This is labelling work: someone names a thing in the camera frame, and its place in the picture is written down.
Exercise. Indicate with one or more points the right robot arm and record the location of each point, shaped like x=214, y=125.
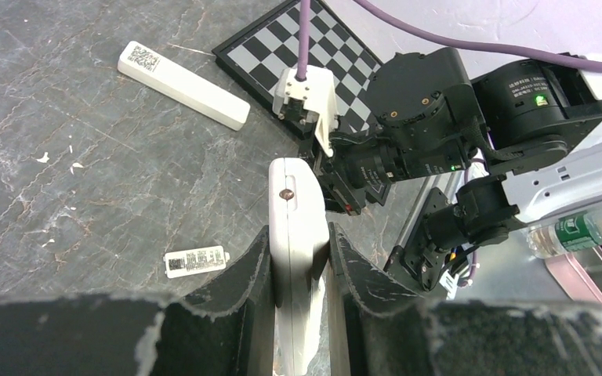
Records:
x=429, y=118

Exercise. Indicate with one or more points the white remote control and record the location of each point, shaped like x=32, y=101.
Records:
x=176, y=82
x=299, y=237

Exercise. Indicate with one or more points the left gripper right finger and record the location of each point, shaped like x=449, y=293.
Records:
x=379, y=327

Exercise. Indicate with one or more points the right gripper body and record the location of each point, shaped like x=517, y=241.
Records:
x=340, y=194

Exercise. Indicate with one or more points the pink tray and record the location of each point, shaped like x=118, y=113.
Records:
x=579, y=274

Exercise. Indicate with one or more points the white label sticker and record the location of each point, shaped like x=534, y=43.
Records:
x=195, y=261

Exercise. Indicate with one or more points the clear plastic bottle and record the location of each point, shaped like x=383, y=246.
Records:
x=569, y=234

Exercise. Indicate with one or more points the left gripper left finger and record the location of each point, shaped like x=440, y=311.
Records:
x=224, y=327

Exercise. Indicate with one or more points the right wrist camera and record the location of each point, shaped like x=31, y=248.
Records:
x=312, y=100

